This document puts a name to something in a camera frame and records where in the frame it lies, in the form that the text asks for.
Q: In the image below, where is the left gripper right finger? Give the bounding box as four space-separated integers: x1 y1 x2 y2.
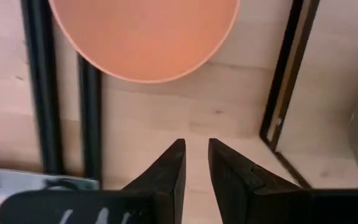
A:
208 138 358 224

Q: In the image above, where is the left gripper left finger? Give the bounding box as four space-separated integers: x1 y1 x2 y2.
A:
0 138 187 224

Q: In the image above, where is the orange bowl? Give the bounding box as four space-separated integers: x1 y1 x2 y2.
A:
47 0 241 84

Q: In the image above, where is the black frame wooden shelf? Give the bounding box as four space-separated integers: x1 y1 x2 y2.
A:
259 0 321 189

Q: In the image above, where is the black table frame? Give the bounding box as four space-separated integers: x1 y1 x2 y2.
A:
20 0 103 181

